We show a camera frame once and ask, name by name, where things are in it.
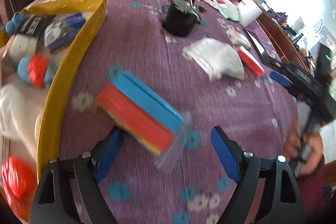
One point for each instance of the white towel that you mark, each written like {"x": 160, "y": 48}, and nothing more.
{"x": 215, "y": 58}

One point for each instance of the blue red plush toy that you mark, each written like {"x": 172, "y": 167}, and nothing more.
{"x": 32, "y": 70}

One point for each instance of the black smartphone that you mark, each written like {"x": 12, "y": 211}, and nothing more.
{"x": 258, "y": 45}

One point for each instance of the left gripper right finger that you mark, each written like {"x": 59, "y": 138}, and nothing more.
{"x": 267, "y": 183}

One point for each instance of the right hand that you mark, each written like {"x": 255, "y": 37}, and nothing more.
{"x": 308, "y": 151}

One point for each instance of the purple floral tablecloth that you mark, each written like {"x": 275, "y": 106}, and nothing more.
{"x": 256, "y": 112}

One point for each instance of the beige towel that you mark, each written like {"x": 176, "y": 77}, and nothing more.
{"x": 21, "y": 109}

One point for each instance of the blue white plastic bag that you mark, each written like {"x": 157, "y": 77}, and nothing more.
{"x": 62, "y": 30}

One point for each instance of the beige tissue packet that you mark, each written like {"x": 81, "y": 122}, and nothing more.
{"x": 237, "y": 38}

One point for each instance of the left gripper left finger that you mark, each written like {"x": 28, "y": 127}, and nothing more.
{"x": 54, "y": 201}

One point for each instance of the white plastic jar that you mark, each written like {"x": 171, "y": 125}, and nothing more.
{"x": 248, "y": 12}

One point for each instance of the black white packet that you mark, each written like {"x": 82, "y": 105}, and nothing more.
{"x": 27, "y": 38}

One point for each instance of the white work glove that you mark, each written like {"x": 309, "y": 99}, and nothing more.
{"x": 227, "y": 9}

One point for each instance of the black round device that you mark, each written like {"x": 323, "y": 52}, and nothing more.
{"x": 181, "y": 17}

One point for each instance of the red plastic bag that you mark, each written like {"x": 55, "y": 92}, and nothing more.
{"x": 19, "y": 184}

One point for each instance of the yellow storage box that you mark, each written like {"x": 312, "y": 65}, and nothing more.
{"x": 65, "y": 77}

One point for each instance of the red blue sponge pack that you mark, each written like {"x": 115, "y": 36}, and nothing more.
{"x": 145, "y": 115}

